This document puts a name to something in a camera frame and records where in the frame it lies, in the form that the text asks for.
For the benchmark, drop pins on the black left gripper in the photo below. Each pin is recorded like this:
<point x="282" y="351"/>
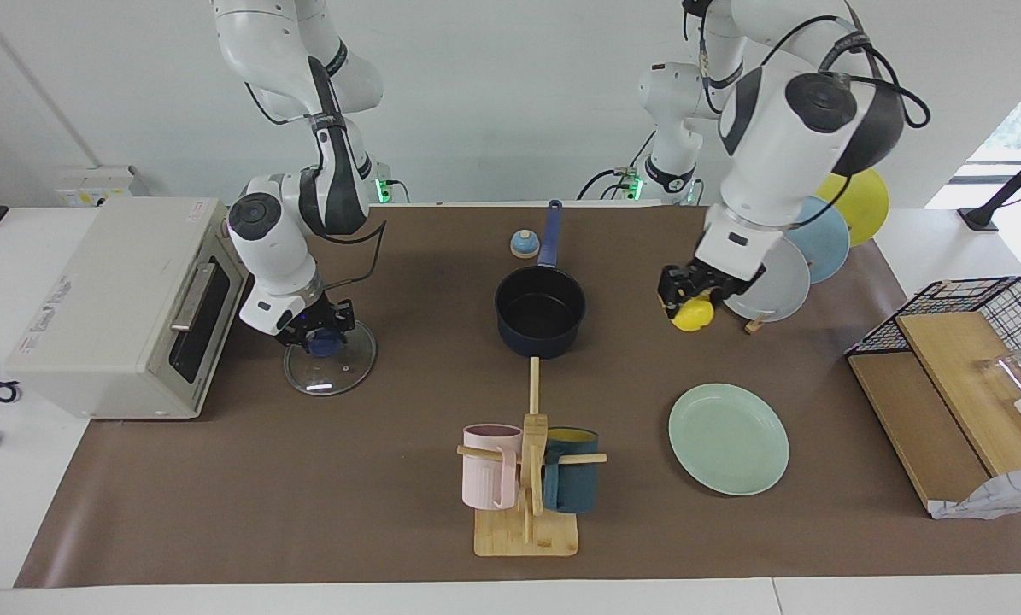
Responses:
<point x="698" y="275"/>

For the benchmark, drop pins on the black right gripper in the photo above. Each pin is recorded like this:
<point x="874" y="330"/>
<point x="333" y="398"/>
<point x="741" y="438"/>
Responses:
<point x="322" y="316"/>

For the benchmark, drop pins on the glass lid with blue knob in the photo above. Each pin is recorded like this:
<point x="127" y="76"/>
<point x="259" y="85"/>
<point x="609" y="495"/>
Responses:
<point x="339" y="371"/>

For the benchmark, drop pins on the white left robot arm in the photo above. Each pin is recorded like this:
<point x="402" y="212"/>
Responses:
<point x="783" y="137"/>

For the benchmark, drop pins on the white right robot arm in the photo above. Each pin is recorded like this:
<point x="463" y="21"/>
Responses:
<point x="275" y="248"/>

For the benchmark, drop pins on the wooden plate rack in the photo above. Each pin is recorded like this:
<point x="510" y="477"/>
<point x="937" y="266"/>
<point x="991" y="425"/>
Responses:
<point x="755" y="324"/>

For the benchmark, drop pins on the grey plate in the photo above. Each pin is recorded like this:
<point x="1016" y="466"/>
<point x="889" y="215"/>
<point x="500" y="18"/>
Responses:
<point x="779" y="286"/>

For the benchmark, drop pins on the green plate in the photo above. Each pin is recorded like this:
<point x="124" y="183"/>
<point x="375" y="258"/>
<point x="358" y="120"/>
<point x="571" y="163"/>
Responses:
<point x="728" y="440"/>

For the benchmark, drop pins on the light blue plate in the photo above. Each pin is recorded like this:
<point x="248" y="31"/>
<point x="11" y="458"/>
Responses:
<point x="826" y="243"/>

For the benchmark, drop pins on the dark blue pot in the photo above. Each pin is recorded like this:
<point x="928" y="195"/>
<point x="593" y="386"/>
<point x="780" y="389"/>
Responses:
<point x="540" y="312"/>

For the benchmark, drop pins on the yellow plate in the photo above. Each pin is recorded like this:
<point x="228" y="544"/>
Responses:
<point x="865" y="205"/>

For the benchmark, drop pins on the brown table mat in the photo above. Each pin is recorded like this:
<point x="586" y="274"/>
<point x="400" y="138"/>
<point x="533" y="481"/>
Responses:
<point x="348" y="495"/>

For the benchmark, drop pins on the pink mug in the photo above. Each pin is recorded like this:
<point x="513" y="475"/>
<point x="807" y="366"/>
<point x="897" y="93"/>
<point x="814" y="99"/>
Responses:
<point x="486" y="470"/>

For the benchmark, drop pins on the dark blue mug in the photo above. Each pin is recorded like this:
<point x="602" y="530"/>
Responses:
<point x="574" y="483"/>

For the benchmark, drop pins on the beige toaster oven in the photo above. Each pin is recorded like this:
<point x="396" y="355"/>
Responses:
<point x="108" y="299"/>

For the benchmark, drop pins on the wooden shelf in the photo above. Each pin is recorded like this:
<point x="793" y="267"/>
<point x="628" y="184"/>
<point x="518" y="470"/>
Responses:
<point x="946" y="384"/>

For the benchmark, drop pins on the wooden mug rack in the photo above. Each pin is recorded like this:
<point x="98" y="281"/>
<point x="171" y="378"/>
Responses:
<point x="527" y="534"/>

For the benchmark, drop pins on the clear glass cup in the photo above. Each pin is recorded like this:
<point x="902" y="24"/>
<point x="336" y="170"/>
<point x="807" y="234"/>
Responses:
<point x="1010" y="371"/>

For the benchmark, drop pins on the black angled stand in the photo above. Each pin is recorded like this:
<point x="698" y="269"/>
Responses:
<point x="1010" y="188"/>

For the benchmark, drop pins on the white patterned cloth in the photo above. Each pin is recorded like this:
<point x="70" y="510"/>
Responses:
<point x="1006" y="495"/>

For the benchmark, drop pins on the white wall socket box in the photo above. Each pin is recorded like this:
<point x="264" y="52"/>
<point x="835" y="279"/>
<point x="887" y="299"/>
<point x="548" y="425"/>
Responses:
<point x="91" y="184"/>

